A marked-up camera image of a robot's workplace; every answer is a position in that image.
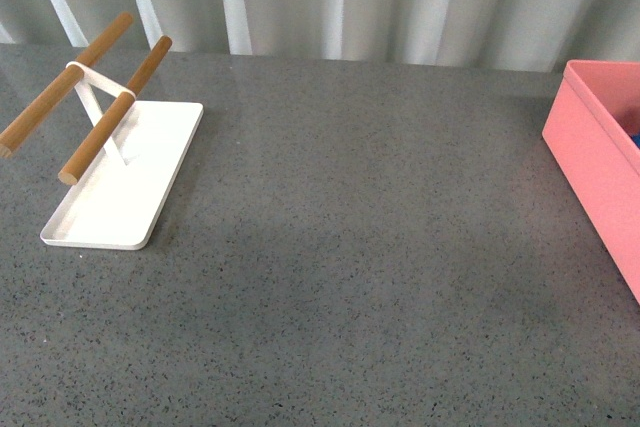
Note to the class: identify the blue microfiber cloth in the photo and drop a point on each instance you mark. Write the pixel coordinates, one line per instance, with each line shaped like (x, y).
(636, 140)

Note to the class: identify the white rack with wooden rods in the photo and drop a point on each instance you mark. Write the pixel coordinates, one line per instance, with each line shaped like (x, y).
(121, 174)

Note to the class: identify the white curtain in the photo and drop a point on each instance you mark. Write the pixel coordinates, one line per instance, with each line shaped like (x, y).
(536, 35)

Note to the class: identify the pink plastic box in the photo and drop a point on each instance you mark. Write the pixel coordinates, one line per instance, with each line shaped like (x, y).
(589, 131)

